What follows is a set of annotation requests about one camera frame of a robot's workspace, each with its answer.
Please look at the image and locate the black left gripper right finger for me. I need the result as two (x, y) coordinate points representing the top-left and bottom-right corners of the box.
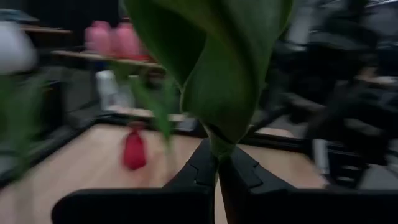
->
(219, 147), (398, 224)

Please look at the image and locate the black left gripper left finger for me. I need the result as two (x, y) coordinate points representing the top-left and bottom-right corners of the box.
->
(51, 139), (217, 224)

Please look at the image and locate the green stem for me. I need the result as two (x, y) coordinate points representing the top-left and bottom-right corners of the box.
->
(113, 22), (175, 141)

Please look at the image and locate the red glass vase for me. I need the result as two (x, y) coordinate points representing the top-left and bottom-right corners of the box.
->
(122, 121), (147, 171)

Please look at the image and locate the white covered bin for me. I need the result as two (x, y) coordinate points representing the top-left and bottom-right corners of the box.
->
(95, 70), (135, 109)

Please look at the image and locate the wooden workbench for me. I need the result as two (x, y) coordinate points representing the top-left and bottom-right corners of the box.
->
(50, 50), (166, 75)

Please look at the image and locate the black table edge frame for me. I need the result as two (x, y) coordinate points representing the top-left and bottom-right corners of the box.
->
(0, 111), (327, 187)

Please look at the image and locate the wooden wall shelf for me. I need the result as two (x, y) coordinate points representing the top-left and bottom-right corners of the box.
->
(18, 25), (74, 35)

